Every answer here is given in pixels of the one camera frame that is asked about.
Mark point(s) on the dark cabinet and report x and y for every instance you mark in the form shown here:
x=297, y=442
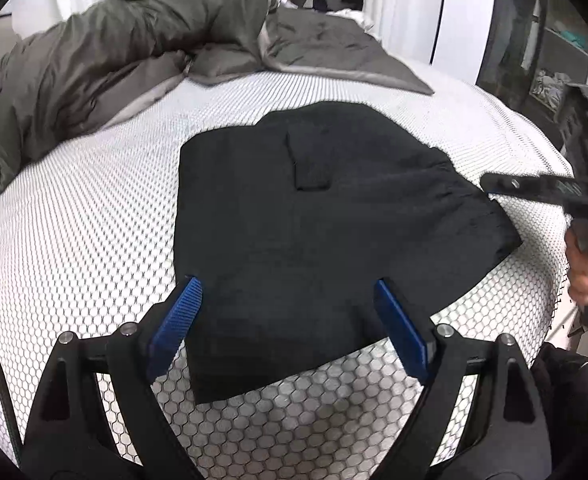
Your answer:
x=514, y=35

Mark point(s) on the person's black clothing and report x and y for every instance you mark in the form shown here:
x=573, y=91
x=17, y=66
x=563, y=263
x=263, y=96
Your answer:
x=569, y=400

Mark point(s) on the bed with honeycomb sheet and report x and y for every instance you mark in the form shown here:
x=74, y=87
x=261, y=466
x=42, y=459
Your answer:
x=98, y=235

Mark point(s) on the teal cloth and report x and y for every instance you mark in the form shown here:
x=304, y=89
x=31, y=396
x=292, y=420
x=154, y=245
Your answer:
x=576, y=39

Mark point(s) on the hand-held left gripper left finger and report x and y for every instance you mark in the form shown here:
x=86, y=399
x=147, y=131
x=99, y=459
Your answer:
x=176, y=330

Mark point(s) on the white cloth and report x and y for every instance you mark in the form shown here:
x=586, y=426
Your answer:
x=354, y=16

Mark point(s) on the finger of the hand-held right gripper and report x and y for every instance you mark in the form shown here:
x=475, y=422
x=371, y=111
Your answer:
x=519, y=185

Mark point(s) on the black pants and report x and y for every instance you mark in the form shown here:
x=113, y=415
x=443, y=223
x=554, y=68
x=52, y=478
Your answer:
x=324, y=220

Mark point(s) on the grey duvet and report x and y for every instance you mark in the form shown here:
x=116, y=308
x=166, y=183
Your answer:
x=98, y=60

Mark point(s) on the white clothes pile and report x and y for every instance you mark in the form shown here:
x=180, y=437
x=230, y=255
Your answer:
x=549, y=89

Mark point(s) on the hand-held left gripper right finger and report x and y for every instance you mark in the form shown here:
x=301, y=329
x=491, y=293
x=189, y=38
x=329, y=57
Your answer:
x=404, y=330

